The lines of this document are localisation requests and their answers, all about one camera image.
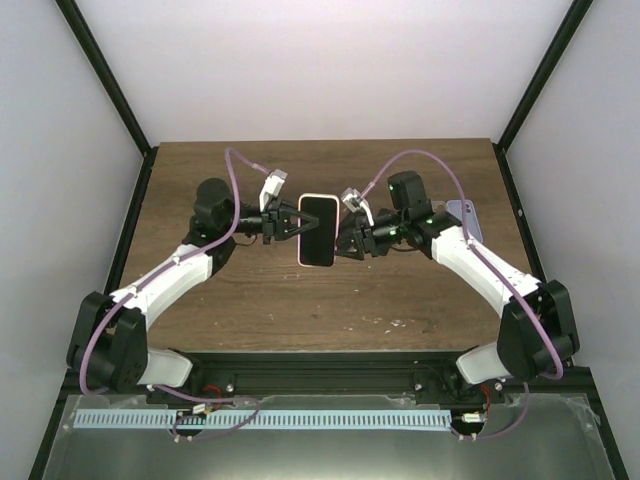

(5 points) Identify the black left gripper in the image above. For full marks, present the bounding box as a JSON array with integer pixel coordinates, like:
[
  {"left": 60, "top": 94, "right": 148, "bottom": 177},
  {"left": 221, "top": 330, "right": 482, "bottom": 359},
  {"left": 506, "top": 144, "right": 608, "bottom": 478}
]
[{"left": 224, "top": 201, "right": 321, "bottom": 247}]

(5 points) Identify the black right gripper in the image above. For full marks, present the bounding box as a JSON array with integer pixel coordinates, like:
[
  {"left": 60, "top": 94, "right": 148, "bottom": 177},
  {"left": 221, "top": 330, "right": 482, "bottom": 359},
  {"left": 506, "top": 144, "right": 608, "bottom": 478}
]
[{"left": 323, "top": 211, "right": 407, "bottom": 261}]

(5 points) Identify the pink edged black smartphone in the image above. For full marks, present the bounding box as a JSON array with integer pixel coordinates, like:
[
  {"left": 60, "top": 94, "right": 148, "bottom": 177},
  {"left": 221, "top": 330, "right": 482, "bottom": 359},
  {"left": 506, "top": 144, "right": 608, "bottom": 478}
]
[{"left": 298, "top": 193, "right": 340, "bottom": 267}]

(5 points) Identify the lilac phone case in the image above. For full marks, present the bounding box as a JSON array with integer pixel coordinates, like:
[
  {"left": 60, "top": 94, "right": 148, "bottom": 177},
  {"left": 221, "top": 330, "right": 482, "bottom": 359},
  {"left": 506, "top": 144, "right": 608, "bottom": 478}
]
[{"left": 446, "top": 199, "right": 484, "bottom": 243}]

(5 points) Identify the clear phone case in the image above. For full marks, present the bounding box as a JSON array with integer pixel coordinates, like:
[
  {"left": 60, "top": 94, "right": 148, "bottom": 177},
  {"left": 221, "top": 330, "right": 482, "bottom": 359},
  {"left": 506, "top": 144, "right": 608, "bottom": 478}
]
[{"left": 431, "top": 200, "right": 447, "bottom": 213}]

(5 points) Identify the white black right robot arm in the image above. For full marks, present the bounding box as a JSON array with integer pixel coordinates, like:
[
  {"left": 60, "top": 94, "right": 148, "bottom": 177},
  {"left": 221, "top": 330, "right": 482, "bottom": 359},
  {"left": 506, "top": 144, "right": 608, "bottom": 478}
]
[{"left": 336, "top": 171, "right": 580, "bottom": 403}]

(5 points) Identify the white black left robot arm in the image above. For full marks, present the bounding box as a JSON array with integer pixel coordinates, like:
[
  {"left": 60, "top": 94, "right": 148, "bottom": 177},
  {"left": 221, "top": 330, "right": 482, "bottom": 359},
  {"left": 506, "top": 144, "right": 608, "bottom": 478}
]
[{"left": 66, "top": 171, "right": 319, "bottom": 404}]

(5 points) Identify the grey metal front plate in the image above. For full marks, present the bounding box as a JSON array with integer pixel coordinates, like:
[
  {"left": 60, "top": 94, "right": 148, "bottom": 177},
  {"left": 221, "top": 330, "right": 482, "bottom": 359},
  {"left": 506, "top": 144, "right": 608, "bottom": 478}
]
[{"left": 43, "top": 394, "right": 613, "bottom": 479}]

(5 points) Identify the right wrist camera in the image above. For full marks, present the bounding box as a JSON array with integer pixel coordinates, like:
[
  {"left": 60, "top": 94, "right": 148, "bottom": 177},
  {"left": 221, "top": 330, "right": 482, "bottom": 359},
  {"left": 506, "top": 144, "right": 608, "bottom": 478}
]
[{"left": 340, "top": 188, "right": 374, "bottom": 227}]

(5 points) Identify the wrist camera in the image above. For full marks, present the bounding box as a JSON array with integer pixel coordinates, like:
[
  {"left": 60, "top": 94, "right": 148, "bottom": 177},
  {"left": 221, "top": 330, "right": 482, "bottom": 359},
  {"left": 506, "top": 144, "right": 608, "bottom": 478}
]
[
  {"left": 259, "top": 169, "right": 288, "bottom": 211},
  {"left": 340, "top": 188, "right": 374, "bottom": 227}
]

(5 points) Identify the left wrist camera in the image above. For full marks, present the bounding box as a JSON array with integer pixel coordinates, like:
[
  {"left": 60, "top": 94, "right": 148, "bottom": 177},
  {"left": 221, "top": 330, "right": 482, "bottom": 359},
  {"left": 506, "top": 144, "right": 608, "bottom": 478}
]
[{"left": 259, "top": 169, "right": 288, "bottom": 211}]

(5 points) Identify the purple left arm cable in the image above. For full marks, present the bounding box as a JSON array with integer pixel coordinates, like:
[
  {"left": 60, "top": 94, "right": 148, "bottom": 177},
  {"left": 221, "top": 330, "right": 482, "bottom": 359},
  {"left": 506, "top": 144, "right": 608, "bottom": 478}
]
[{"left": 78, "top": 147, "right": 274, "bottom": 444}]

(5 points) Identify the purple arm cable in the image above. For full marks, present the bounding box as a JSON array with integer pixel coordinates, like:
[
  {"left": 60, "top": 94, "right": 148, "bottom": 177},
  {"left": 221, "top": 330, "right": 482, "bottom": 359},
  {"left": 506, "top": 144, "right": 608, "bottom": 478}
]
[
  {"left": 362, "top": 149, "right": 566, "bottom": 441},
  {"left": 78, "top": 147, "right": 274, "bottom": 444}
]

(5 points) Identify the black front mounting rail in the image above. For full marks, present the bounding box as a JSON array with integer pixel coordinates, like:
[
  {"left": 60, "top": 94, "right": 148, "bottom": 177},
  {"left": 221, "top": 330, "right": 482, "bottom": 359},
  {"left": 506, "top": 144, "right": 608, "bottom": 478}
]
[{"left": 144, "top": 349, "right": 506, "bottom": 406}]

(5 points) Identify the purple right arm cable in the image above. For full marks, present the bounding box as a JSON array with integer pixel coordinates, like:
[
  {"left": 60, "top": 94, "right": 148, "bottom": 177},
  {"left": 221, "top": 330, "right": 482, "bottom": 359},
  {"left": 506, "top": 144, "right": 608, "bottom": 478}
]
[{"left": 362, "top": 149, "right": 566, "bottom": 441}]

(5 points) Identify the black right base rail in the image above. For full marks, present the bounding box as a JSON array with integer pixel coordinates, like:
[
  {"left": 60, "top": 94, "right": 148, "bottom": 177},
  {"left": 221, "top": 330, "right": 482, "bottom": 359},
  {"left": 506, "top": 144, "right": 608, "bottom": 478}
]
[{"left": 492, "top": 142, "right": 629, "bottom": 479}]

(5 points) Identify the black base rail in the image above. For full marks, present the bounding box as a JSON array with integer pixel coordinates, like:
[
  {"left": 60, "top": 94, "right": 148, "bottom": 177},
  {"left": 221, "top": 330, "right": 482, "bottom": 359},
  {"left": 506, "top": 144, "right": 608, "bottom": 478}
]
[
  {"left": 28, "top": 146, "right": 159, "bottom": 480},
  {"left": 492, "top": 142, "right": 629, "bottom": 479}
]

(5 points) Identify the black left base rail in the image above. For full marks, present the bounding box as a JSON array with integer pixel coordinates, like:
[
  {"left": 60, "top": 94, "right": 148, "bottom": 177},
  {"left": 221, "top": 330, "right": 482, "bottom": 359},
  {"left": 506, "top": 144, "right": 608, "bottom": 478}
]
[{"left": 28, "top": 146, "right": 159, "bottom": 480}]

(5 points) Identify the light blue slotted cable duct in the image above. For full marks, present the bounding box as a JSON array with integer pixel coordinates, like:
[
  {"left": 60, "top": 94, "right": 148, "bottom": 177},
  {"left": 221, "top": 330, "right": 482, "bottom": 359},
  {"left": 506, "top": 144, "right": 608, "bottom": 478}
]
[{"left": 72, "top": 409, "right": 452, "bottom": 431}]

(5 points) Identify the black left frame post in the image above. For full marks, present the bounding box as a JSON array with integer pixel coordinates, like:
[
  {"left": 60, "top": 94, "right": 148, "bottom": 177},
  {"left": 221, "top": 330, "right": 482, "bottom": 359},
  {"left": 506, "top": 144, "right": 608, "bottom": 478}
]
[{"left": 55, "top": 0, "right": 153, "bottom": 157}]

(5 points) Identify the black frame post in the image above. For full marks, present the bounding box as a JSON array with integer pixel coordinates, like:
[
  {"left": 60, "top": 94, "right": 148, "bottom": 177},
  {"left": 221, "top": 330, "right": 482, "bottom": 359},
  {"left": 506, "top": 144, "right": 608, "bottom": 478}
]
[
  {"left": 55, "top": 0, "right": 153, "bottom": 157},
  {"left": 497, "top": 0, "right": 593, "bottom": 152}
]

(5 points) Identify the black right frame post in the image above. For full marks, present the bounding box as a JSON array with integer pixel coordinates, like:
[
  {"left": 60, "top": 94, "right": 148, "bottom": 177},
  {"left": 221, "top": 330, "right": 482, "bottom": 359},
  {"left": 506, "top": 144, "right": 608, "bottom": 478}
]
[{"left": 497, "top": 0, "right": 593, "bottom": 152}]

